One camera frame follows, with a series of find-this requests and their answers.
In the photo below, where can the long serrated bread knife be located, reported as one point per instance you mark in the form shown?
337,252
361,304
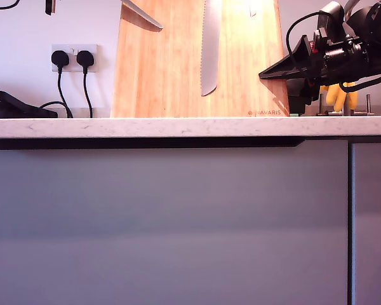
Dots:
210,63

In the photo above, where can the small steel knife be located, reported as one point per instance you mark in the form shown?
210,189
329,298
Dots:
146,17

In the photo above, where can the wooden magnetic knife block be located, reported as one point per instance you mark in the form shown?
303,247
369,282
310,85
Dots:
165,79

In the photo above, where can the black countertop appliance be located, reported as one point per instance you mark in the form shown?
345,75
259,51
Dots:
16,110

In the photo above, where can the black mains plug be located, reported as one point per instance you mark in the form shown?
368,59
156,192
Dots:
59,58
84,58

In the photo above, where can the narrow grey cabinet door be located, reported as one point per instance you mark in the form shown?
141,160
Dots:
374,222

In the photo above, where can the yellow rubber glove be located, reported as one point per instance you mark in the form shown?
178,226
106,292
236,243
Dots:
335,95

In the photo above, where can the wide grey cabinet door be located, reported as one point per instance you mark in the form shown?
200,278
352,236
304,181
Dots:
165,222

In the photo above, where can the white double wall socket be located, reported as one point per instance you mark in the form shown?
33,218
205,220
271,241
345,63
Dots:
96,58

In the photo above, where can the wrist camera box on bracket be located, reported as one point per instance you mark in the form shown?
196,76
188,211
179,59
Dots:
331,14

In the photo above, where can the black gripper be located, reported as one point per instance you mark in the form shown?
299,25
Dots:
50,7
343,60

